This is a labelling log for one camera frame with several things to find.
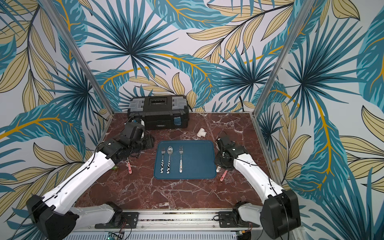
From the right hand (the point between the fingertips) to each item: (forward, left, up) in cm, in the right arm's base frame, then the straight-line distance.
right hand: (219, 162), depth 83 cm
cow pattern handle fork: (+12, +34, -9) cm, 37 cm away
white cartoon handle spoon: (-4, +1, -1) cm, 4 cm away
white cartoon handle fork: (+5, +22, -8) cm, 24 cm away
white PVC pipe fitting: (+25, +8, -7) cm, 28 cm away
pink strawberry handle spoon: (+2, +53, -9) cm, 54 cm away
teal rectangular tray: (+7, +11, -10) cm, 16 cm away
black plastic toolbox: (+31, +35, +8) cm, 47 cm away
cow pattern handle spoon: (+11, +29, -7) cm, 32 cm away
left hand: (+6, +36, +13) cm, 39 cm away
